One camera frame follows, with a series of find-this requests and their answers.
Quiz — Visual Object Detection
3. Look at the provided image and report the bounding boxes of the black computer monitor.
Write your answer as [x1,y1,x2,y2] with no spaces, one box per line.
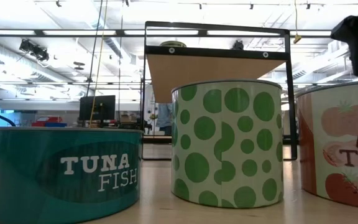
[78,95,116,122]

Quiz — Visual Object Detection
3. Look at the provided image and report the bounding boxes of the red box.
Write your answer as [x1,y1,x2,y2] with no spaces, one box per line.
[31,116,63,128]

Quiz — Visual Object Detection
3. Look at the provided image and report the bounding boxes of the black hanging cable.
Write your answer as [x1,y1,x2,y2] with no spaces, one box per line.
[85,0,104,98]
[117,0,124,123]

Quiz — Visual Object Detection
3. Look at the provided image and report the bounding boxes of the black ceiling spotlight cluster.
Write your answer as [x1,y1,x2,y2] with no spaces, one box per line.
[19,39,50,62]

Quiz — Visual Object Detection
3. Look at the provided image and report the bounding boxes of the green dotted can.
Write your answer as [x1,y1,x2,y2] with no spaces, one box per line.
[170,80,285,209]

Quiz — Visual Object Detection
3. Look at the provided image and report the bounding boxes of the peach can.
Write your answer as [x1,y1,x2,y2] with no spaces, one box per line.
[159,40,188,49]

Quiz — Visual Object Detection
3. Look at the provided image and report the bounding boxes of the wooden shelf with black frame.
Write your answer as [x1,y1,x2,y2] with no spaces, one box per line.
[140,21,298,161]

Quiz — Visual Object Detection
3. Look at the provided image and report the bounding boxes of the yellow hanging cable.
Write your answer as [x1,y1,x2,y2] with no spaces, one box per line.
[88,0,109,128]

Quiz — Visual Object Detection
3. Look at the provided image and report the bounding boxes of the person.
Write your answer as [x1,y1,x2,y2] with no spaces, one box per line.
[156,103,173,136]

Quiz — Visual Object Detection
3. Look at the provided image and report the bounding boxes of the teal tuna fish can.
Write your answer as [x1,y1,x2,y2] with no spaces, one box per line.
[0,126,143,224]

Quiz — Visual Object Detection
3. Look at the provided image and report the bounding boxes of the yellow cord with plug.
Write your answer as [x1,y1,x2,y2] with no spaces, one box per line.
[293,0,303,44]

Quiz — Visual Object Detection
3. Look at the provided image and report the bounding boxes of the tomato can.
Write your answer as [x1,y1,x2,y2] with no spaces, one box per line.
[295,80,358,212]

